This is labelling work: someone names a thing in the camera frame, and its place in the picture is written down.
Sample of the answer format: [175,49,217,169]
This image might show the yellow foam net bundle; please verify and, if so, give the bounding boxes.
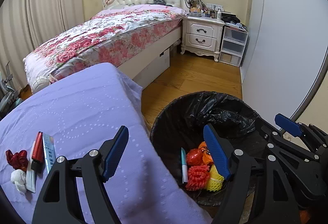
[206,165,225,192]

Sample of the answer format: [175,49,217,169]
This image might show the white sachet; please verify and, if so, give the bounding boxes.
[26,141,36,193]

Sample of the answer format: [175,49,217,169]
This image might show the red foam net bundle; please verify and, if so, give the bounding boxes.
[186,165,210,191]

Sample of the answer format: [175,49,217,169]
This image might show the red cylindrical tube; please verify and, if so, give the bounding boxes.
[31,131,44,174]

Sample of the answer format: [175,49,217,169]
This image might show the light blue packet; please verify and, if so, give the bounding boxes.
[42,133,56,173]

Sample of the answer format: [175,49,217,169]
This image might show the white tissue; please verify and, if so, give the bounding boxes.
[11,169,27,194]

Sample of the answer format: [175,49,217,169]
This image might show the teal white pen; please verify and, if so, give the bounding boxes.
[181,148,188,183]

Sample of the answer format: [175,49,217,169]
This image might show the dark red wrapper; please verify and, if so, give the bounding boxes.
[6,150,28,172]

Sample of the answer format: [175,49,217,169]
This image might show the black trash bag bin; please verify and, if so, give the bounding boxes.
[149,90,268,208]

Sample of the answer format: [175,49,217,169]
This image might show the white sliding wardrobe door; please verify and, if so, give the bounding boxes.
[241,0,327,124]

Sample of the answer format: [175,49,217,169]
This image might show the purple tablecloth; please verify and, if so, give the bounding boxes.
[1,63,212,223]

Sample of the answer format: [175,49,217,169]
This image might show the translucent plastic drawer unit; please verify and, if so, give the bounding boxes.
[219,23,248,67]

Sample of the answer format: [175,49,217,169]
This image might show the grey office chair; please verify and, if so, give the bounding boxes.
[0,62,23,120]

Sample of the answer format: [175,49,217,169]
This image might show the white under-bed storage box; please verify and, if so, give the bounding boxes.
[133,49,170,89]

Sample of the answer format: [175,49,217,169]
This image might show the white two-drawer nightstand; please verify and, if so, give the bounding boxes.
[181,16,225,62]

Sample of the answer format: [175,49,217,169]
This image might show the clutter on nightstand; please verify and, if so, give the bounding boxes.
[184,0,248,30]

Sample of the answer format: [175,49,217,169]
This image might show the pink floral bedspread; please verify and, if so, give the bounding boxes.
[23,4,186,86]

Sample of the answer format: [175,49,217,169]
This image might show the dark item on pillow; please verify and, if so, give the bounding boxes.
[153,0,172,7]

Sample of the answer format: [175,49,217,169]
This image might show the beige curtains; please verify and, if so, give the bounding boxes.
[1,0,84,90]

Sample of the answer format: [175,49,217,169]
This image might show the white tufted bed frame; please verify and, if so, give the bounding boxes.
[23,0,186,93]

